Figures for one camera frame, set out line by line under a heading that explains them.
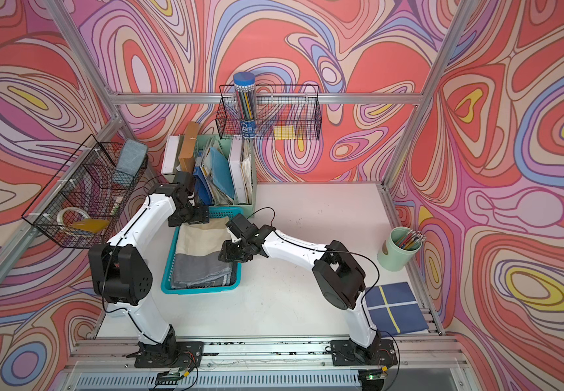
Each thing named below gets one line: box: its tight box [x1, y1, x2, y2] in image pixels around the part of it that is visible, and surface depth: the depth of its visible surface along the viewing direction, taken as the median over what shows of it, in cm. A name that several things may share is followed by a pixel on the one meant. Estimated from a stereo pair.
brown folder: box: [179, 121, 200, 175], surface depth 88 cm
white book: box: [161, 135, 181, 175], surface depth 90 cm
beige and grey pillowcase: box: [171, 216, 235, 290], surface depth 86 cm
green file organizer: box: [177, 133, 257, 218], surface depth 98 cm
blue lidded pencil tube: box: [233, 71, 258, 140], surface depth 78 cm
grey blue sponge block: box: [115, 138, 149, 177], surface depth 82 cm
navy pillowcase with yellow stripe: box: [364, 281, 430, 338], surface depth 82 cm
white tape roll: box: [57, 206, 91, 229], surface depth 69 cm
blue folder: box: [210, 146, 236, 200], surface depth 99 cm
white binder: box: [228, 139, 248, 204], surface depth 100 cm
